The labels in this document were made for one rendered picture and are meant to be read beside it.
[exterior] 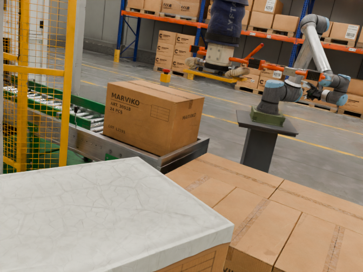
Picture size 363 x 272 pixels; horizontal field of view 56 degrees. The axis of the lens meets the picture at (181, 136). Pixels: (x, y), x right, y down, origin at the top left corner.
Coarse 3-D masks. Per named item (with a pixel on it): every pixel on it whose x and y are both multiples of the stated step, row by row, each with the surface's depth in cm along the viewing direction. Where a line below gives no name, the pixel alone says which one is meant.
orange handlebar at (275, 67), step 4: (200, 52) 224; (204, 52) 223; (232, 60) 214; (236, 60) 213; (240, 60) 211; (244, 60) 210; (264, 64) 205; (268, 64) 203; (272, 64) 206; (268, 68) 204; (272, 68) 203; (276, 68) 202; (280, 68) 200; (296, 72) 196; (300, 72) 195; (304, 72) 195; (324, 76) 191
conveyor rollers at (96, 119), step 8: (8, 88) 352; (16, 88) 352; (32, 96) 337; (40, 96) 336; (48, 96) 343; (48, 104) 314; (56, 104) 320; (72, 104) 327; (72, 112) 304; (80, 112) 312; (88, 112) 310; (96, 112) 317; (96, 120) 293; (96, 128) 270; (128, 144) 250
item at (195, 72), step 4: (200, 68) 217; (188, 72) 218; (192, 72) 217; (196, 72) 215; (200, 72) 215; (204, 72) 214; (208, 72) 217; (220, 72) 211; (204, 76) 213; (208, 76) 212; (212, 76) 210; (216, 76) 210; (220, 76) 209; (224, 76) 212; (220, 80) 209; (224, 80) 207; (228, 80) 206; (232, 80) 206; (236, 80) 212
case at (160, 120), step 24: (120, 96) 244; (144, 96) 233; (168, 96) 235; (192, 96) 249; (120, 120) 248; (144, 120) 237; (168, 120) 227; (192, 120) 248; (144, 144) 241; (168, 144) 230
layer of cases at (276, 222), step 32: (192, 160) 239; (224, 160) 250; (192, 192) 193; (224, 192) 199; (256, 192) 206; (288, 192) 214; (320, 192) 222; (256, 224) 171; (288, 224) 176; (320, 224) 181; (352, 224) 187; (256, 256) 145; (288, 256) 149; (320, 256) 153; (352, 256) 157
